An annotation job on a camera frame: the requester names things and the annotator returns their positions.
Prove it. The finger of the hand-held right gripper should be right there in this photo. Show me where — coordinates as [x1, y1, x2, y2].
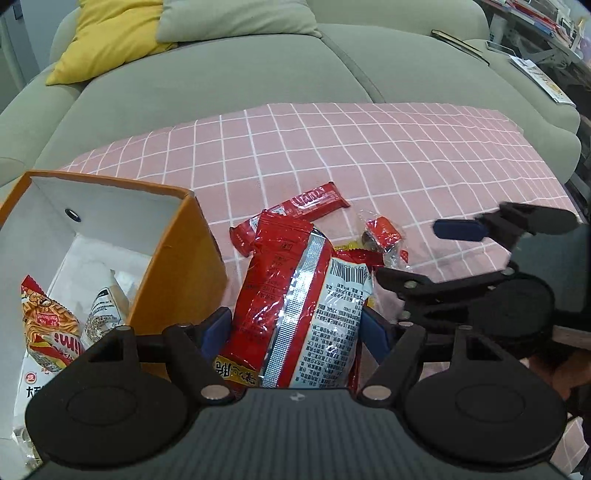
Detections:
[433, 202, 580, 252]
[374, 268, 522, 308]

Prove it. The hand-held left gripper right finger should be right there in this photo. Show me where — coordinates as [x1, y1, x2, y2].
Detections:
[360, 305, 522, 407]

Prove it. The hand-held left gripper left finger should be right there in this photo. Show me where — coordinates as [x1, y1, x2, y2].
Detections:
[67, 306, 236, 406]

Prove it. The large red snack bag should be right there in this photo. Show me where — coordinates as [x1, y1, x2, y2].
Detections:
[212, 210, 375, 393]

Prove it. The orange cardboard box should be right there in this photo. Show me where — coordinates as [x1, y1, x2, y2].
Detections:
[0, 170, 229, 476]

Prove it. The white snack bag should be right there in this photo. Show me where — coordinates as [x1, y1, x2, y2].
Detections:
[83, 270, 131, 344]

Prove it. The orange peanut snack packet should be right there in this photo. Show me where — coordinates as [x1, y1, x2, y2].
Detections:
[19, 274, 86, 374]

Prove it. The white green snack packet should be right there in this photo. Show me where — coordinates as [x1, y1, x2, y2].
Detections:
[11, 364, 70, 435]

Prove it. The clear nut mix packet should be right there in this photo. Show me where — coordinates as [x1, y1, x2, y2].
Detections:
[9, 427, 44, 472]

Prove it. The person's right hand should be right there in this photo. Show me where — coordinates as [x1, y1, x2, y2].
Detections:
[526, 351, 575, 402]

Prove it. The small red candy packet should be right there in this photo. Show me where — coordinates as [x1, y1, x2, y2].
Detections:
[359, 210, 411, 268]

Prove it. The yellow snack packet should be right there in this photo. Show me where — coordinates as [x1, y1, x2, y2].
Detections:
[333, 240, 386, 268]

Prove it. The pink checked tablecloth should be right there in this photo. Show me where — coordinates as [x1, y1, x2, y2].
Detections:
[58, 102, 591, 476]

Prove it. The long red snack packet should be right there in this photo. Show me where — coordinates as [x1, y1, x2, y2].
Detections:
[229, 182, 350, 258]

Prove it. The dark book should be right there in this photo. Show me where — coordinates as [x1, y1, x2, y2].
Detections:
[431, 28, 490, 65]

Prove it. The shelf with books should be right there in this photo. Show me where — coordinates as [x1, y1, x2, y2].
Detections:
[480, 0, 591, 84]

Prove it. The grey-green sofa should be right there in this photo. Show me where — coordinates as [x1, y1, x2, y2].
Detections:
[0, 0, 583, 195]

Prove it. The beige pillow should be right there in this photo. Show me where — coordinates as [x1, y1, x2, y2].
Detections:
[156, 0, 322, 44]

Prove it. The yellow pillow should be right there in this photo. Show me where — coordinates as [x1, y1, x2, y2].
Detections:
[45, 0, 178, 86]

